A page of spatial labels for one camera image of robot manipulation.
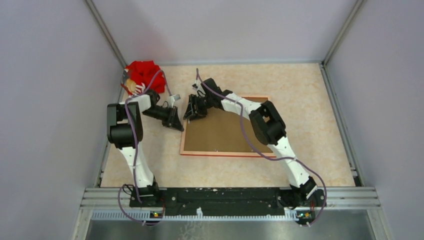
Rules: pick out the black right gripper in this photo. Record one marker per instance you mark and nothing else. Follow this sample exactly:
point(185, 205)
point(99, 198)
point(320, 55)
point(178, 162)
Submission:
point(196, 114)

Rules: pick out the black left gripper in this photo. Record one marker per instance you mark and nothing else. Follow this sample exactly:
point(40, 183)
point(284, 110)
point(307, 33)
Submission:
point(172, 120)

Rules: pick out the red wooden picture frame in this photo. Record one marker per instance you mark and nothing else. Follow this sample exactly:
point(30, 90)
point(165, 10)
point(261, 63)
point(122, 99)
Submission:
point(225, 154)

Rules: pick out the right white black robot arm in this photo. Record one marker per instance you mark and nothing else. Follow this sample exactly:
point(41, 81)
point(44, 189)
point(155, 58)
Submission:
point(213, 116)

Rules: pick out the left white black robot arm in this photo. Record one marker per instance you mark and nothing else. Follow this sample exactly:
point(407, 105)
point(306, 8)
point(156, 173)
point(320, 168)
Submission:
point(125, 131)

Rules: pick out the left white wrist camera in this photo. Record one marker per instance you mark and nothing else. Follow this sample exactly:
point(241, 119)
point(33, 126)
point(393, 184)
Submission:
point(174, 99)

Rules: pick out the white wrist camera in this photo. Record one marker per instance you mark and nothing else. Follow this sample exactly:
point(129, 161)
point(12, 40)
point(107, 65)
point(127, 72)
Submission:
point(174, 99)
point(196, 88)

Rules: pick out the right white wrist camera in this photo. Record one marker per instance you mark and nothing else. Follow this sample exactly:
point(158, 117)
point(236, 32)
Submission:
point(196, 88)

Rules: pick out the white slotted cable duct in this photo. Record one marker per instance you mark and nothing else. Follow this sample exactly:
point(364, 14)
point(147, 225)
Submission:
point(147, 215)

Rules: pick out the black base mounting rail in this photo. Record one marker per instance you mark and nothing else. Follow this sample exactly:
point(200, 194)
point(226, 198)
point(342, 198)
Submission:
point(226, 201)

